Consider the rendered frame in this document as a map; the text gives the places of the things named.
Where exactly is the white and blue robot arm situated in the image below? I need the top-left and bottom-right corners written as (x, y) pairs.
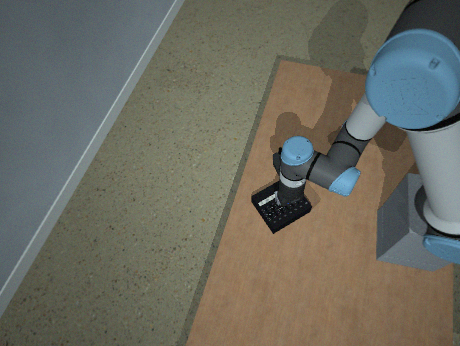
top-left (280, 0), bottom-right (460, 264)

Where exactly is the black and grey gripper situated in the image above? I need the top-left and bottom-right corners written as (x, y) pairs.
top-left (273, 147), bottom-right (307, 206)

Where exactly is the black lighting desk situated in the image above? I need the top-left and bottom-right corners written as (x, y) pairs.
top-left (251, 181), bottom-right (312, 234)

